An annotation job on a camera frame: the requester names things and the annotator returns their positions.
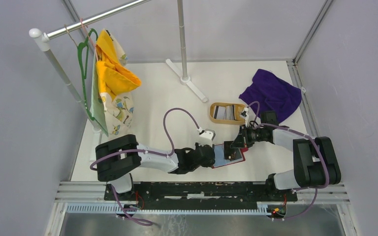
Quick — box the green clothes hanger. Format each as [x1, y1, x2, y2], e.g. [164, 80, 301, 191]
[77, 29, 98, 121]

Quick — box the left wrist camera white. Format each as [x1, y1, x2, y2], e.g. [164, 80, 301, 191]
[197, 127, 216, 147]

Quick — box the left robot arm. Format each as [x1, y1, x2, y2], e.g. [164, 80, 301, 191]
[90, 134, 216, 200]

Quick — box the silver credit card in tray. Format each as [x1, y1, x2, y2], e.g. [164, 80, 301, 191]
[212, 105, 235, 120]

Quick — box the white cable duct strip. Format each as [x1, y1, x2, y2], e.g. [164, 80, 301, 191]
[66, 203, 271, 216]

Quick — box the metal clothes rack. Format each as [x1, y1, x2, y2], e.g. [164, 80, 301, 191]
[28, 0, 209, 134]

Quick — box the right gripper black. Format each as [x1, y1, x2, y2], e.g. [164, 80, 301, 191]
[230, 124, 265, 148]

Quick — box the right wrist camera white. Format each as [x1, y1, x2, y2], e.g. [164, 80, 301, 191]
[239, 107, 250, 127]

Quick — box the black credit card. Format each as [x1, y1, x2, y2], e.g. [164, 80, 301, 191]
[223, 141, 237, 161]

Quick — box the yellow dinosaur print garment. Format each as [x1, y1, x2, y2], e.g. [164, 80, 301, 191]
[90, 29, 142, 139]

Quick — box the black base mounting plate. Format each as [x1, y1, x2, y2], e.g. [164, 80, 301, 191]
[118, 182, 298, 210]

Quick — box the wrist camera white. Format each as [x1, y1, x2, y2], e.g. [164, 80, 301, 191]
[239, 107, 250, 127]
[197, 127, 216, 147]

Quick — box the oval wooden tray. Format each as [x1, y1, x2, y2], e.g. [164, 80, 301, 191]
[209, 102, 246, 125]

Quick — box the purple cloth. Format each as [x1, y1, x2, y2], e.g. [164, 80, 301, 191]
[239, 69, 302, 123]

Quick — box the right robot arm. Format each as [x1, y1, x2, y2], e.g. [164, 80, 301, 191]
[229, 111, 341, 201]

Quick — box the red card holder wallet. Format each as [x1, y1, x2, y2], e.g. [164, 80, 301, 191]
[212, 142, 249, 169]

